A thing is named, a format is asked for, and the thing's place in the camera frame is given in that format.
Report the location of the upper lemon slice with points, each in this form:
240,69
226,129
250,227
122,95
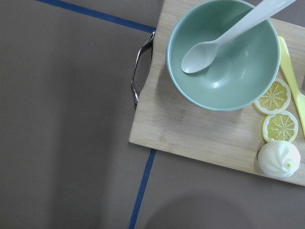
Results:
276,99

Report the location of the lower lemon slice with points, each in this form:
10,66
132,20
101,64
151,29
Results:
282,126

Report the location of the white plastic spoon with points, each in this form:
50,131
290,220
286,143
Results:
203,54

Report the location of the green ceramic bowl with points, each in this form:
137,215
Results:
243,69

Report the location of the yellow plastic knife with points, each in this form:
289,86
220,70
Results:
289,74

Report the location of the lemon slice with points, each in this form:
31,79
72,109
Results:
276,99
282,126

